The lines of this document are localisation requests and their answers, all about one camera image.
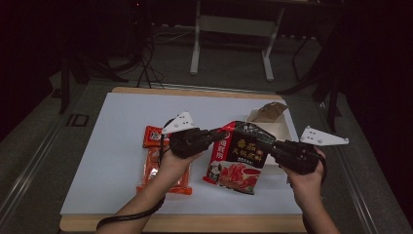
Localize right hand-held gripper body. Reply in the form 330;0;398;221
270;125;351;176

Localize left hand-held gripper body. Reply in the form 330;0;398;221
161;111;212;160

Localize white compartment tray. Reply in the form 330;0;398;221
245;107;300;176

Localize red and black sauce packet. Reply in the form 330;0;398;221
202;120;278;196

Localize person's left hand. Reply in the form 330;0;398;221
158;145;204;183

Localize person's right hand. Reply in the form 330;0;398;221
280;146;326;198

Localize orange clear-window food packet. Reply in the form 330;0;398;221
135;125;193;196

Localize white table mat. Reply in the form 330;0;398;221
60;92;315;215

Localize black metal stand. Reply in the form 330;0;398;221
277;30;344;133
57;48;130;115

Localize black floor cables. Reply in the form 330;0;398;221
134;30;166;90

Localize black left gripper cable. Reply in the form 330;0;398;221
95;118;174;230

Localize white metal stand frame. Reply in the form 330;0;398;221
189;0;287;83

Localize black floor bracket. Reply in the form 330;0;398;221
65;113;90;128

